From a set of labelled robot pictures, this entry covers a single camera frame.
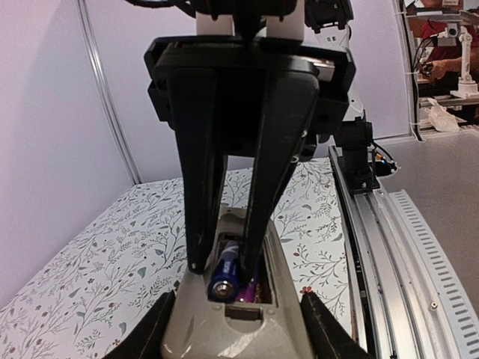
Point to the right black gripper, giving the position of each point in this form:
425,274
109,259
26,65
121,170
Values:
186,100

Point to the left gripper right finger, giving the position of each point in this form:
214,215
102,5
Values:
327,336

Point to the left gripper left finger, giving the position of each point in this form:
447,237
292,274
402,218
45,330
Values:
145,339

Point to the black battery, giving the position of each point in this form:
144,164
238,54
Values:
224,283
252,292

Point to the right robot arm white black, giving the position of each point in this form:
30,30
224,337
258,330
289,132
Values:
249,20

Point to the white desk robot arm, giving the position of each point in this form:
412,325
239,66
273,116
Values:
467,87

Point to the aluminium front rail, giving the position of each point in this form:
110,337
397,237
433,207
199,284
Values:
408,300

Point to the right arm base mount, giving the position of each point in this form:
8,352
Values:
362,160

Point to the right aluminium frame post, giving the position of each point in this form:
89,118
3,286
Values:
104,93

